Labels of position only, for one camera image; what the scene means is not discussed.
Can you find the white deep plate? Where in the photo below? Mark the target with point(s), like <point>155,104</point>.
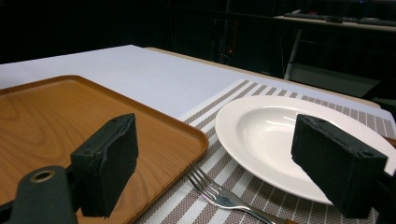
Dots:
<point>264,133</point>

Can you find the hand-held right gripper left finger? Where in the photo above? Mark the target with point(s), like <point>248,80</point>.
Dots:
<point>106,161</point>

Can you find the striped woven placemat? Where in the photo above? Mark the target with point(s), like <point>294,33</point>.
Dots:
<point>199,214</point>

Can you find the wood-grain serving tray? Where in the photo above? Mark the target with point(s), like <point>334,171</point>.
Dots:
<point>46,124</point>

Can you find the black keyboard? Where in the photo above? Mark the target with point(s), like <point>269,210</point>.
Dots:
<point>305,15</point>
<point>376,21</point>

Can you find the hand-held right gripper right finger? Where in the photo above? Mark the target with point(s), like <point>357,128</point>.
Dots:
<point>336,168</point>

